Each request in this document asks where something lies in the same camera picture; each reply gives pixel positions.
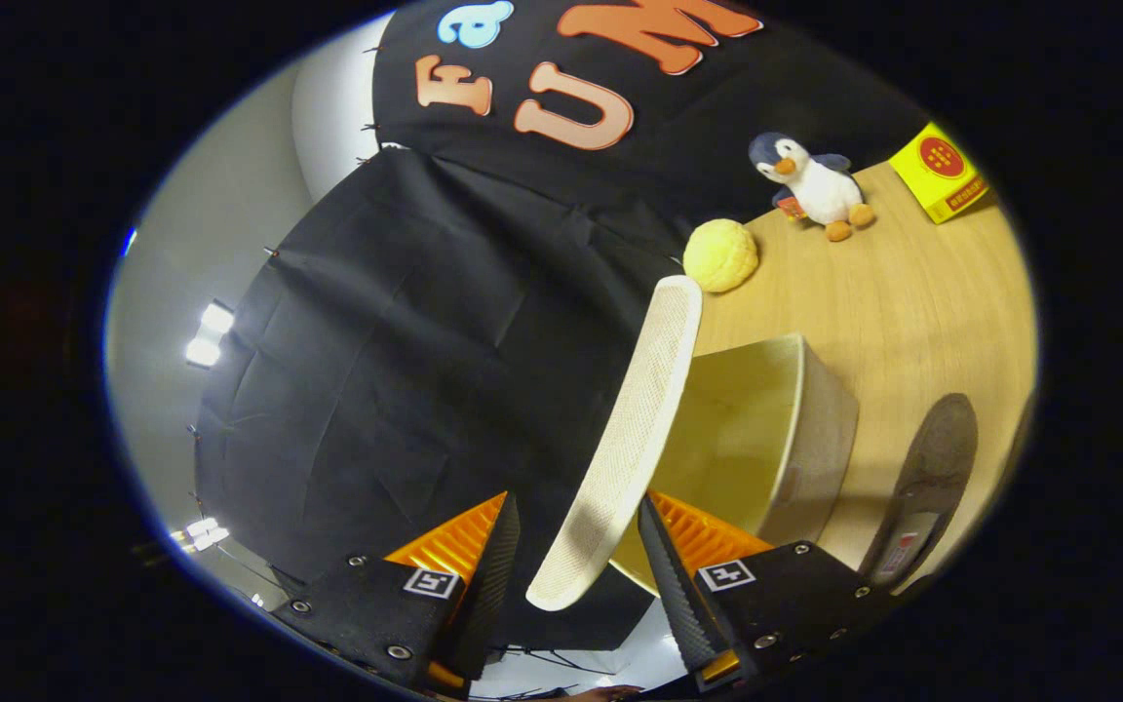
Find yellow bun plush toy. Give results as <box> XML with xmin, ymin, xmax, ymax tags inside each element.
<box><xmin>683</xmin><ymin>218</ymin><xmax>759</xmax><ymax>293</ymax></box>

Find black backdrop cloth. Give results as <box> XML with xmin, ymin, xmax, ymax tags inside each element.
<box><xmin>193</xmin><ymin>0</ymin><xmax>933</xmax><ymax>652</ymax></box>

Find beige fabric storage box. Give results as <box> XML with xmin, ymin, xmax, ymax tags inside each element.
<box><xmin>525</xmin><ymin>275</ymin><xmax>860</xmax><ymax>612</ymax></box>

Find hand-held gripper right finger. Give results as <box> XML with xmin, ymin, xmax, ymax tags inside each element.
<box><xmin>638</xmin><ymin>490</ymin><xmax>899</xmax><ymax>693</ymax></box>

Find plush penguin toy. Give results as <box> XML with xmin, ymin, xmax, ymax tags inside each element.
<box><xmin>749</xmin><ymin>132</ymin><xmax>876</xmax><ymax>243</ymax></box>

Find yellow book with red circle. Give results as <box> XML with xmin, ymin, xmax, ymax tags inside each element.
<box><xmin>888</xmin><ymin>121</ymin><xmax>991</xmax><ymax>225</ymax></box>

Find ceiling light panel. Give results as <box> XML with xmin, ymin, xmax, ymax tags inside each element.
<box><xmin>170</xmin><ymin>517</ymin><xmax>231</xmax><ymax>553</ymax></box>
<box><xmin>184</xmin><ymin>300</ymin><xmax>236</xmax><ymax>369</ymax></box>

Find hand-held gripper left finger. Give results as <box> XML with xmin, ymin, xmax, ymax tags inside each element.
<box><xmin>269</xmin><ymin>490</ymin><xmax>522</xmax><ymax>698</ymax></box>

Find brown fuzzy shoe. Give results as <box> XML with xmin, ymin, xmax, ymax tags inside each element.
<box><xmin>859</xmin><ymin>393</ymin><xmax>979</xmax><ymax>591</ymax></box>

